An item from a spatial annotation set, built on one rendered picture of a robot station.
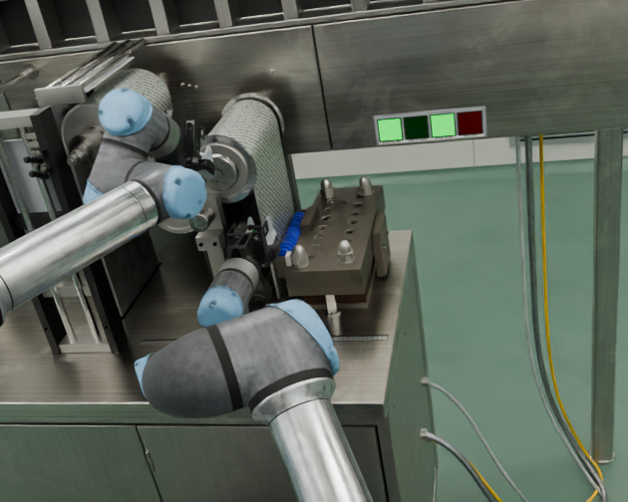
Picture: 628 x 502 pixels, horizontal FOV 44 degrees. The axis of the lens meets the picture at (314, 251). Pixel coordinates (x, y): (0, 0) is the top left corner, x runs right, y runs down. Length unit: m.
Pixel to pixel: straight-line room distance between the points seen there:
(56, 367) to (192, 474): 0.37
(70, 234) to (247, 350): 0.28
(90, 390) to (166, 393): 0.65
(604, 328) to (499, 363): 0.76
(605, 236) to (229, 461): 1.11
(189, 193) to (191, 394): 0.30
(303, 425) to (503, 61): 1.04
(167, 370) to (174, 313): 0.81
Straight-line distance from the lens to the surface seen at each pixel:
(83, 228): 1.07
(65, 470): 1.84
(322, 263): 1.61
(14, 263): 1.03
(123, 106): 1.25
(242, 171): 1.56
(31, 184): 1.64
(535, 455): 2.62
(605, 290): 2.22
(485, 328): 3.15
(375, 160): 4.41
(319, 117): 1.84
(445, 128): 1.81
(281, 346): 0.99
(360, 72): 1.79
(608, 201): 2.09
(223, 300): 1.33
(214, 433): 1.61
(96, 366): 1.73
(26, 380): 1.77
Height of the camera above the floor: 1.82
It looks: 28 degrees down
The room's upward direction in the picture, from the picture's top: 10 degrees counter-clockwise
